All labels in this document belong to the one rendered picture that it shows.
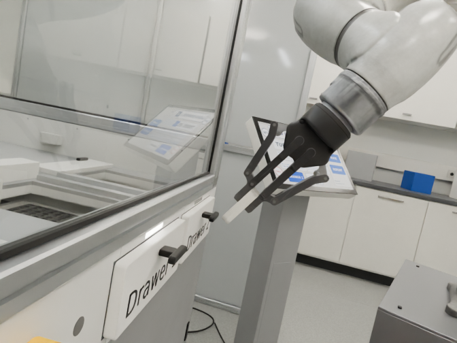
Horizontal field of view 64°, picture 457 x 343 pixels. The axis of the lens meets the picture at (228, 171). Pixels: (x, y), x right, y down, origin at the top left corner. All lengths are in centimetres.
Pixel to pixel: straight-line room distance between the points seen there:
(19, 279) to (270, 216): 129
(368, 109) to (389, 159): 368
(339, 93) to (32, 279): 44
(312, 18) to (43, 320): 57
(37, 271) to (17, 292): 2
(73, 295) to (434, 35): 55
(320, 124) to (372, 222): 308
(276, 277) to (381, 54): 121
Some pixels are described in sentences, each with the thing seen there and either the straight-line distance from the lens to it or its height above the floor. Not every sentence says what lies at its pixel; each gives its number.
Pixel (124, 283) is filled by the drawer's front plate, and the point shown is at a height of 90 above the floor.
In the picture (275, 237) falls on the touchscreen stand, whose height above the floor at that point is 73.
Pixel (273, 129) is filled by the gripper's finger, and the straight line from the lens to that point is 58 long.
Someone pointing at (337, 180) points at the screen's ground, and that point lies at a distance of 162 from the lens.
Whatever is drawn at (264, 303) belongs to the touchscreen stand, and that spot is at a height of 45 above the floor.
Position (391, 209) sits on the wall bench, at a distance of 361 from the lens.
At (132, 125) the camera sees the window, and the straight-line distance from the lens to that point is 51.
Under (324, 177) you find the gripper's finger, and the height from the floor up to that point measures 108.
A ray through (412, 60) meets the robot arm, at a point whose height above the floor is 127.
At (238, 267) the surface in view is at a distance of 239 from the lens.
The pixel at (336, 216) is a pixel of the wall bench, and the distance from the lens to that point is 356.
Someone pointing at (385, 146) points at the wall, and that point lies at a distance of 427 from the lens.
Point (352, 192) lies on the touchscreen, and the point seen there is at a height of 97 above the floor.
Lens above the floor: 113
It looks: 6 degrees down
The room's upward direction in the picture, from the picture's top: 11 degrees clockwise
